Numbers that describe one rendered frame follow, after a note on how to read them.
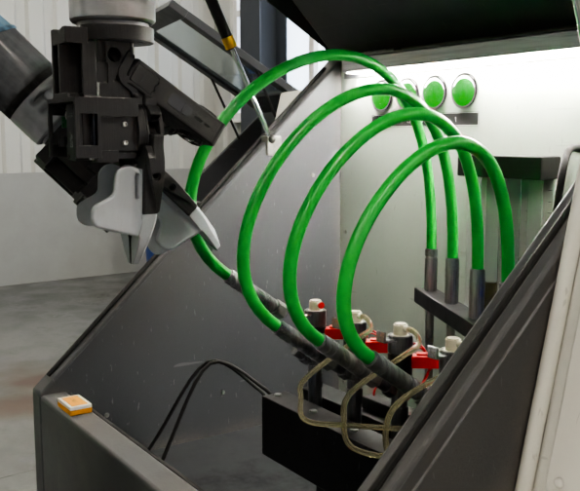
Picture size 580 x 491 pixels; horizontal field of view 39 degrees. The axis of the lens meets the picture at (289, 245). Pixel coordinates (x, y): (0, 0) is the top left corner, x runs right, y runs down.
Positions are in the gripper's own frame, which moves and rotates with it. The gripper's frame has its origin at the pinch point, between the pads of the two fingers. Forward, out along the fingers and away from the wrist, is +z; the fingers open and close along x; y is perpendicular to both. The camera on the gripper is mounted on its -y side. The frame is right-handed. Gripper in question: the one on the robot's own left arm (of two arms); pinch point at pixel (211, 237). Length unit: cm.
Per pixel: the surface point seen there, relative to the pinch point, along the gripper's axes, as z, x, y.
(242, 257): 3.0, 7.5, 1.3
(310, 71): 37, -548, -321
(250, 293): 6.4, 6.5, 3.4
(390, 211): 22.4, -26.8, -31.3
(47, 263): -8, -690, -65
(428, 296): 28.4, -7.1, -17.0
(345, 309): 10.9, 21.9, 2.2
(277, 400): 21.7, -9.5, 7.0
